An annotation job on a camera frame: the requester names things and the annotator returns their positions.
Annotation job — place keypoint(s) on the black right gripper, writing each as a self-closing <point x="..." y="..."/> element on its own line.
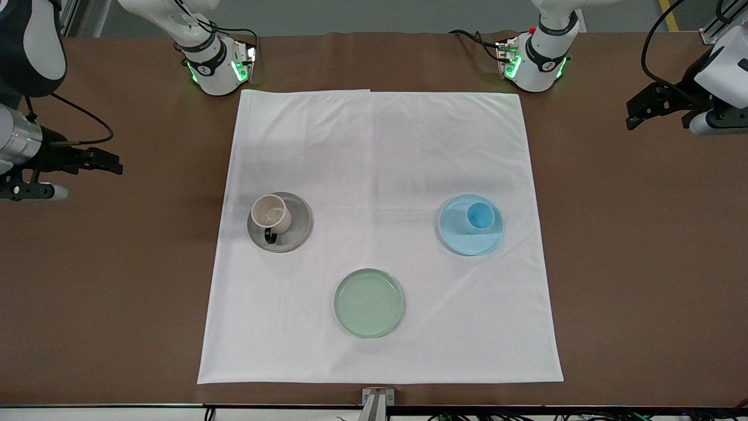
<point x="54" y="155"/>

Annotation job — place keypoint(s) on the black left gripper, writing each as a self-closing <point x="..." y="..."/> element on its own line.
<point x="688" y="89"/>

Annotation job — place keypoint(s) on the blue cup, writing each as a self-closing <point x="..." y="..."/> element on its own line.
<point x="479" y="217"/>

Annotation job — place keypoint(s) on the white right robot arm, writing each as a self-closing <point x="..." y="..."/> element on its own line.
<point x="35" y="47"/>

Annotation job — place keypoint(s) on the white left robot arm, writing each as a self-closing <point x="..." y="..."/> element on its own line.
<point x="546" y="55"/>

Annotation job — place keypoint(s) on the gray round plate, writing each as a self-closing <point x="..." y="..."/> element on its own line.
<point x="299" y="225"/>

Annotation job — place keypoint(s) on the blue round plate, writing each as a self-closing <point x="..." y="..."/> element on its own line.
<point x="459" y="241"/>

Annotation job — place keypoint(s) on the green round plate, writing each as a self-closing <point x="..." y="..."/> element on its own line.
<point x="369" y="304"/>

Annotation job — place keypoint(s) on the green lit left base connector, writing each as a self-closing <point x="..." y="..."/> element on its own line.
<point x="507" y="58"/>

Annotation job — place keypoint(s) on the green lit base connector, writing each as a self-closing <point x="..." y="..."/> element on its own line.
<point x="507" y="58"/>
<point x="244" y="61"/>

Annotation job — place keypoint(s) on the green lit right base connector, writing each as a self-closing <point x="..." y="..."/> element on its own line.
<point x="244" y="61"/>

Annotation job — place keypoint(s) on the white square cloth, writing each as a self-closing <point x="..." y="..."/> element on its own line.
<point x="374" y="164"/>

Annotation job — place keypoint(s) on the aluminium frame profile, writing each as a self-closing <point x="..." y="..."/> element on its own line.
<point x="710" y="35"/>
<point x="69" y="17"/>

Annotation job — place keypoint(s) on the black table edge rail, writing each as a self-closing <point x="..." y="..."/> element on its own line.
<point x="117" y="406"/>

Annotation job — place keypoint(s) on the aluminium profile bracket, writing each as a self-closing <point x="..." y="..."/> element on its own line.
<point x="377" y="403"/>

